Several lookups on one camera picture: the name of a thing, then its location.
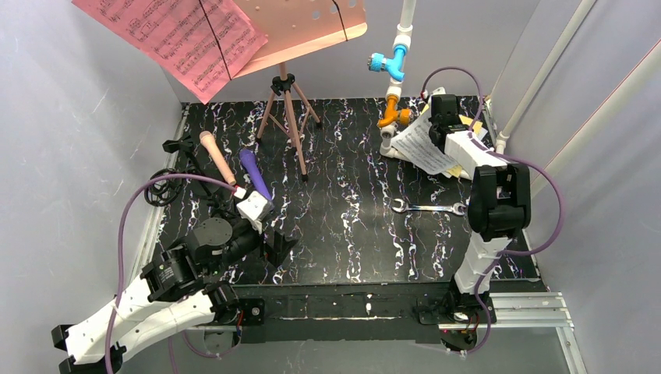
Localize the yellow sheet music page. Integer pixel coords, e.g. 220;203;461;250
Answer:
420;104;483;179

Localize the orange pipe valve fitting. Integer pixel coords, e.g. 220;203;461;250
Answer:
377;94;412;128

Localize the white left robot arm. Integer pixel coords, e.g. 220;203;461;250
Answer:
51;217;298;373

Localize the pink microphone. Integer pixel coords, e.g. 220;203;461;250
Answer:
200;131;237;186

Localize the black tripod mic stand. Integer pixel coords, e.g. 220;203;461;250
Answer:
143;165;228;217

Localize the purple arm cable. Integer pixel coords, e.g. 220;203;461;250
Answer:
420;66;567;357
104;173;246;374

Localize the pink tripod music stand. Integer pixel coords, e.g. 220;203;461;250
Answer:
237;1;367;182

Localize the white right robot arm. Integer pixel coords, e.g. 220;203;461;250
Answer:
429;93;532;295

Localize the black round-base mic stand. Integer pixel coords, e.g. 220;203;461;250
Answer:
162;135;220;201

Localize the silver open-end wrench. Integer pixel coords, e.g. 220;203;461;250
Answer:
391;199;468;217

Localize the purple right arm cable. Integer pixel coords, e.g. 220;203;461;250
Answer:
420;66;567;357

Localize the white PVC pipe frame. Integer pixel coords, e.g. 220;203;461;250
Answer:
368;1;507;180

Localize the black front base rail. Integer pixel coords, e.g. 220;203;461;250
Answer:
188;279;510;346

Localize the purple microphone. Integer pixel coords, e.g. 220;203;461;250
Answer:
239;149;273;201

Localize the white wall pipe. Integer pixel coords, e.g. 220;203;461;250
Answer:
497;0;596;144

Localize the pink sheet music page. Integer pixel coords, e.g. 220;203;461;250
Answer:
73;0;267;104

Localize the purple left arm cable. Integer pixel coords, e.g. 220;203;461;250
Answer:
104;173;246;374

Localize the sheet music book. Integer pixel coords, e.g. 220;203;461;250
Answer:
478;128;489;141

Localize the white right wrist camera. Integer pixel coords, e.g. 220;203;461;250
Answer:
424;86;447;99

